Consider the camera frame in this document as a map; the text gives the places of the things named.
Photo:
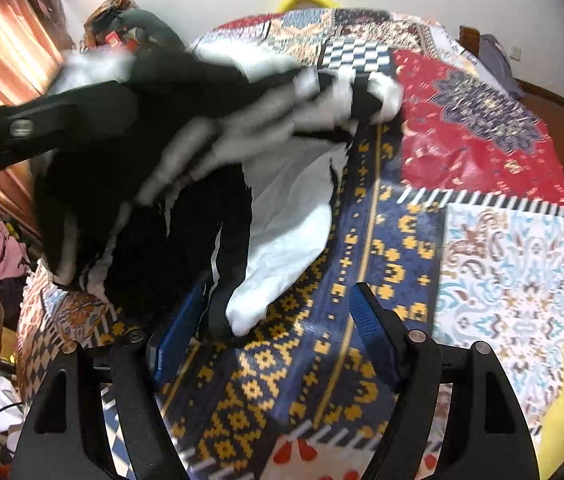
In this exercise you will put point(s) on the patchwork printed blanket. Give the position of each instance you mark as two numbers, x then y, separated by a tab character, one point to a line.
461	135

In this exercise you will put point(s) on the pink orange curtain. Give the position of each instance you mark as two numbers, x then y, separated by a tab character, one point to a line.
17	25

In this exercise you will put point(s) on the pile of clutter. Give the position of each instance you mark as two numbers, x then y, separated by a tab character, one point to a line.
107	15

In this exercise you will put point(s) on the pink cloth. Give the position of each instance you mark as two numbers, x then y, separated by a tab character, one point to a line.
7	250

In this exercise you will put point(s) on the black and white patterned garment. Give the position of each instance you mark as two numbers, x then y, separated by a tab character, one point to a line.
287	240

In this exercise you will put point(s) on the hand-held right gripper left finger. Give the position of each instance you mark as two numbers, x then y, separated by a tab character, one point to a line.
177	332

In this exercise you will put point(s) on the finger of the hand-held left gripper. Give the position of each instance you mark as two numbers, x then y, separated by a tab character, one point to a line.
62	120

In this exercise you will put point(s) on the wooden bed post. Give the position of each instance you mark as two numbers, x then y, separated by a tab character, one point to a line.
469	40

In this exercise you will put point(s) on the grey stuffed cushion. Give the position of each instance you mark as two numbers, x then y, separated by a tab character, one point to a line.
154	25

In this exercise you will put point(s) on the white wall socket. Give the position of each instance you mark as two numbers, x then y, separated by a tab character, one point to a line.
515	51

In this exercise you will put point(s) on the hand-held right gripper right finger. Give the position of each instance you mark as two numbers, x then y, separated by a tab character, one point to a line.
376	337

